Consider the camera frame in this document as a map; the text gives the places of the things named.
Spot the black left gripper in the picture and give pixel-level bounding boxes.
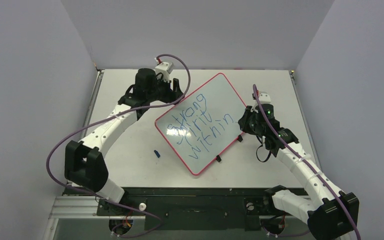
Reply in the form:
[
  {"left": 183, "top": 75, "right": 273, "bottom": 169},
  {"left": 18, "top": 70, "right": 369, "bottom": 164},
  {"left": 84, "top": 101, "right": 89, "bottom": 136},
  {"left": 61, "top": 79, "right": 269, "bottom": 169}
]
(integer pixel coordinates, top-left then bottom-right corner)
[{"left": 147, "top": 73, "right": 184, "bottom": 105}]

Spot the pink framed whiteboard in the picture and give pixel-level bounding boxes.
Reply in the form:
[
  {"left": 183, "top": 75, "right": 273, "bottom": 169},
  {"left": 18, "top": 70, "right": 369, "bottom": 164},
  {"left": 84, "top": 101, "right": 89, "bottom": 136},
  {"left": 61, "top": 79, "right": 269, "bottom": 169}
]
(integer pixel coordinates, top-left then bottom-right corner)
[{"left": 154, "top": 72, "right": 246, "bottom": 176}]

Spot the blue marker cap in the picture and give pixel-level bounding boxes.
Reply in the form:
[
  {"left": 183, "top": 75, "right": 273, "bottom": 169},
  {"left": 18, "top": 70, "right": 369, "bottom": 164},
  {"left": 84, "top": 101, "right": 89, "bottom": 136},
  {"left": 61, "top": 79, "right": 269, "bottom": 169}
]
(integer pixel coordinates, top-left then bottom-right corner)
[{"left": 153, "top": 150, "right": 161, "bottom": 158}]

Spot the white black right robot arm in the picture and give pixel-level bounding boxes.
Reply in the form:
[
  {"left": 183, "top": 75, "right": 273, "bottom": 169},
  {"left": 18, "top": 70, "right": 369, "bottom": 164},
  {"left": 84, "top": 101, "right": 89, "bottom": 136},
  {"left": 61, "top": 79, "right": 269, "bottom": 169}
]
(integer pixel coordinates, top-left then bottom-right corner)
[{"left": 238, "top": 104, "right": 360, "bottom": 240}]

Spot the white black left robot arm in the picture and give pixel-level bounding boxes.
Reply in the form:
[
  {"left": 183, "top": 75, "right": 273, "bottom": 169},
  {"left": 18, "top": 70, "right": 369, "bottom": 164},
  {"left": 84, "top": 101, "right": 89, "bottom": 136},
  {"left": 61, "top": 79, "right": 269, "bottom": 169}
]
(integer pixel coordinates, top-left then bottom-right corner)
[{"left": 64, "top": 66, "right": 184, "bottom": 215}]

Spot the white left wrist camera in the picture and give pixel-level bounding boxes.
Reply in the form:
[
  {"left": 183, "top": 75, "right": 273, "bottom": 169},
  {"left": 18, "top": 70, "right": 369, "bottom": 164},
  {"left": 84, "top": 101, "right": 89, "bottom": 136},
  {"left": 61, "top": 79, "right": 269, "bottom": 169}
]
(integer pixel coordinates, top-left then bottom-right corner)
[{"left": 154, "top": 57, "right": 174, "bottom": 83}]

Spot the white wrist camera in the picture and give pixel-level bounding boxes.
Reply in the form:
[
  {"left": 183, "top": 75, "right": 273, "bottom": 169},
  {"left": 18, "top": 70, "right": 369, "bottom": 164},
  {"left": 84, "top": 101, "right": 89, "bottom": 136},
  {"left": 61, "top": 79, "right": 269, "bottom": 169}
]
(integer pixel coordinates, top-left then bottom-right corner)
[
  {"left": 250, "top": 91, "right": 271, "bottom": 112},
  {"left": 154, "top": 57, "right": 174, "bottom": 83}
]

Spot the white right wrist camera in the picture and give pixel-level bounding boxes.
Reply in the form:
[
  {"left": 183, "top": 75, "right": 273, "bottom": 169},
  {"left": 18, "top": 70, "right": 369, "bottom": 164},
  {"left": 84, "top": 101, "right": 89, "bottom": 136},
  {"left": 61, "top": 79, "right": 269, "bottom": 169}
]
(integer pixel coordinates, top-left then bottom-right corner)
[{"left": 250, "top": 91, "right": 271, "bottom": 112}]

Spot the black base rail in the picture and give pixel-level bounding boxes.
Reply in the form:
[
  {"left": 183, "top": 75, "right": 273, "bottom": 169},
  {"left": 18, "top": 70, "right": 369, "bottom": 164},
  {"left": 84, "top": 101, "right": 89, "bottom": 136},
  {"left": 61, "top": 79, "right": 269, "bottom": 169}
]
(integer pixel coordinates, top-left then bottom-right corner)
[{"left": 62, "top": 185, "right": 329, "bottom": 232}]

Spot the aluminium frame rail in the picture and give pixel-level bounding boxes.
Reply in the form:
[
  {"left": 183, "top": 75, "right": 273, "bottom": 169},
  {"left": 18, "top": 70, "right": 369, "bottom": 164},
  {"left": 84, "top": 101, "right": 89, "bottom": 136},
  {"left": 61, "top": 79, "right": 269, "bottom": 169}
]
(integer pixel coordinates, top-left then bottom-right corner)
[{"left": 50, "top": 195, "right": 268, "bottom": 220}]

